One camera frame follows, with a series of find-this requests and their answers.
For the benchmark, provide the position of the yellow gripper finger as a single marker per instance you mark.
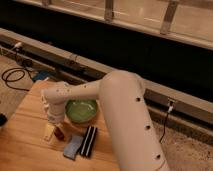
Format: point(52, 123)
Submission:
point(49, 130)

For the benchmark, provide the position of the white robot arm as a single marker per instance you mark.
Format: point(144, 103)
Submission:
point(121, 97)

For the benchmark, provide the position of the blue sponge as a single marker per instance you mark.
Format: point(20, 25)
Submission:
point(71, 149)

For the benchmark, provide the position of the green ceramic bowl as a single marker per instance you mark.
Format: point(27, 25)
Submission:
point(81, 111)

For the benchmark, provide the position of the black white striped cloth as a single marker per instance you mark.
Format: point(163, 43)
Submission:
point(88, 141)

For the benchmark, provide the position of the black object at left edge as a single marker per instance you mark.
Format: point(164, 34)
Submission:
point(3, 119)

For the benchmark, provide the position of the blue object behind table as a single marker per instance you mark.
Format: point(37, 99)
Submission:
point(40, 76)

